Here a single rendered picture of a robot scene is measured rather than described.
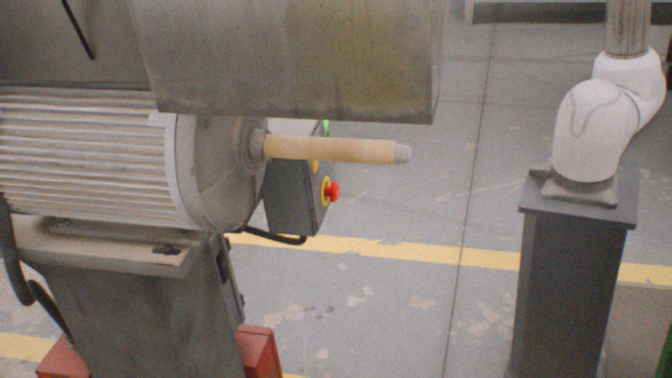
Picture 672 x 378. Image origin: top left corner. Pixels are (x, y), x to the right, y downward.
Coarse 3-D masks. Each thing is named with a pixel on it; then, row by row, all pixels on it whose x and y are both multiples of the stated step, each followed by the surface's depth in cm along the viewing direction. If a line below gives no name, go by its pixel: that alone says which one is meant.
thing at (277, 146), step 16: (272, 144) 88; (288, 144) 87; (304, 144) 87; (320, 144) 86; (336, 144) 86; (352, 144) 85; (368, 144) 85; (384, 144) 84; (336, 160) 87; (352, 160) 86; (368, 160) 85; (384, 160) 85
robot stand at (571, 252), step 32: (544, 160) 177; (544, 224) 164; (576, 224) 160; (608, 224) 155; (544, 256) 170; (576, 256) 166; (608, 256) 162; (544, 288) 176; (576, 288) 172; (608, 288) 170; (544, 320) 183; (576, 320) 178; (512, 352) 199; (544, 352) 190; (576, 352) 185
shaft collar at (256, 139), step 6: (252, 132) 89; (258, 132) 88; (264, 132) 88; (270, 132) 90; (252, 138) 88; (258, 138) 88; (252, 144) 88; (258, 144) 88; (252, 150) 88; (258, 150) 88; (252, 156) 89; (258, 156) 88; (264, 156) 89
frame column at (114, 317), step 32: (64, 288) 104; (96, 288) 102; (128, 288) 100; (160, 288) 102; (192, 288) 112; (64, 320) 110; (96, 320) 107; (128, 320) 105; (160, 320) 104; (192, 320) 113; (224, 320) 127; (96, 352) 113; (128, 352) 111; (160, 352) 108; (192, 352) 114; (224, 352) 128
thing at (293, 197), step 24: (288, 120) 122; (312, 120) 121; (288, 168) 116; (312, 168) 117; (264, 192) 121; (288, 192) 119; (312, 192) 119; (288, 216) 123; (312, 216) 122; (288, 240) 130
